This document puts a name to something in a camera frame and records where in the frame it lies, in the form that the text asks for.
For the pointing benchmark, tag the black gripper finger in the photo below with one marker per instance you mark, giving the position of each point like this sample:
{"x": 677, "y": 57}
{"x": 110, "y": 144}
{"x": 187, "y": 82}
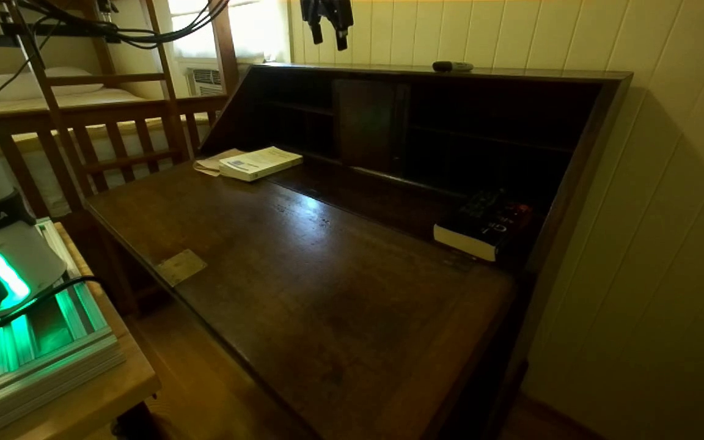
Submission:
{"x": 314, "y": 18}
{"x": 340, "y": 20}

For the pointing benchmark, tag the small dark cabinet door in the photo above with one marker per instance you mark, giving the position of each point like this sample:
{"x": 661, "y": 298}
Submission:
{"x": 364, "y": 123}

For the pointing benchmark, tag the dark wooden secretary desk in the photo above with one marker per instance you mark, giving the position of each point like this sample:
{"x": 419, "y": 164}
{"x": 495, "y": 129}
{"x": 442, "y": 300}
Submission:
{"x": 366, "y": 260}

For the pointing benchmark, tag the black marker pen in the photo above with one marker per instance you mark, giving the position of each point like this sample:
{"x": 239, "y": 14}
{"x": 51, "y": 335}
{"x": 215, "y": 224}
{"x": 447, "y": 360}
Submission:
{"x": 453, "y": 67}

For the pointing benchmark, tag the window air conditioner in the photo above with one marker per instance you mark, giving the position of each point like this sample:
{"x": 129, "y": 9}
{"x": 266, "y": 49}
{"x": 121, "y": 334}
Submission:
{"x": 204, "y": 80}

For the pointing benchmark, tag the white paperback book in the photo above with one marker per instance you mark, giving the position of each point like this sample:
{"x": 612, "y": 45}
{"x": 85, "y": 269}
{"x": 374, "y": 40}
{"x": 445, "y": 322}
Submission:
{"x": 259, "y": 162}

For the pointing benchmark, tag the brown paper envelope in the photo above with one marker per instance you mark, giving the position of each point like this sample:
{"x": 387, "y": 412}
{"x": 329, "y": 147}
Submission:
{"x": 210, "y": 162}

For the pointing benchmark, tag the black cover thick book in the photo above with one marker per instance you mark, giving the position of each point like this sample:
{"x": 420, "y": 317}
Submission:
{"x": 486, "y": 224}

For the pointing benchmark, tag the green lit control box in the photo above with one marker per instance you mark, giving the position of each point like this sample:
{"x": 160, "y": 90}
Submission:
{"x": 17, "y": 327}

